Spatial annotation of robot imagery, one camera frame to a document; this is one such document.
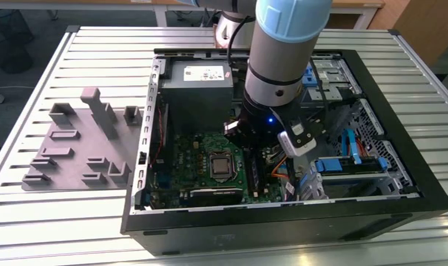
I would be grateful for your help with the blue drive latch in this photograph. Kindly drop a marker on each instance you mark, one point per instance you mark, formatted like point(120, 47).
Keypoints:
point(310, 80)

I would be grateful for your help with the grey parts rack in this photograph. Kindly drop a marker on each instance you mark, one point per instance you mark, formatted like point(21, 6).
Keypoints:
point(87, 144)

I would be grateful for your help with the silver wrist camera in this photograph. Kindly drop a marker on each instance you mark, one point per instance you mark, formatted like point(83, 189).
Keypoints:
point(288, 145)

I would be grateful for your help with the black bin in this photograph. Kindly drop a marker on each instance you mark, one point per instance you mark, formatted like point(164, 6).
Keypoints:
point(5, 41)

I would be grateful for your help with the metal disk bay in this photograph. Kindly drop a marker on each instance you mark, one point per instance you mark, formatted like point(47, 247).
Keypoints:
point(356, 177)

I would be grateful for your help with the green motherboard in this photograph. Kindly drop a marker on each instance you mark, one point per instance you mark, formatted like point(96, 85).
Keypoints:
point(187, 171)

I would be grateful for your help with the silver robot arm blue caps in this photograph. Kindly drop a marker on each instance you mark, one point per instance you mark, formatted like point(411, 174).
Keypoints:
point(283, 55)

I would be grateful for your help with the silver CPU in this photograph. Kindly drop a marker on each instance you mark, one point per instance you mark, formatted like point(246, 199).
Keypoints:
point(220, 165)

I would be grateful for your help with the blue RAM stick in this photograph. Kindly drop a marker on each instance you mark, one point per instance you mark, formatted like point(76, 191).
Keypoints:
point(252, 171)

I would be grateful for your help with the black camera bracket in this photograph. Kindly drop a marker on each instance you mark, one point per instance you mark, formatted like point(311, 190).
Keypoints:
point(284, 117)

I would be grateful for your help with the black graphics card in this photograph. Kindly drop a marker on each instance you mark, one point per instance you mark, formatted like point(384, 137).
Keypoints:
point(215, 196)

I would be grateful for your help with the hard disk in blue carrier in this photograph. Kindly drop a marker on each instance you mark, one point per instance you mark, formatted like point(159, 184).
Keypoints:
point(330, 165)

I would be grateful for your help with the grey power supply unit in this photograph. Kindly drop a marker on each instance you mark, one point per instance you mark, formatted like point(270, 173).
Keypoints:
point(198, 105)

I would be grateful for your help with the black open PC case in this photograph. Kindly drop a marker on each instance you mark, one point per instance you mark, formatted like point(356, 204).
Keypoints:
point(283, 230)

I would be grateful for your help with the metal drive cage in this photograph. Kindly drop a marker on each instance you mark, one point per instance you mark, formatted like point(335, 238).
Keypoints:
point(335, 94)

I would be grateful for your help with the wooden cabinet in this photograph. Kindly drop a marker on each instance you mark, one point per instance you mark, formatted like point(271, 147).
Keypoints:
point(423, 25)

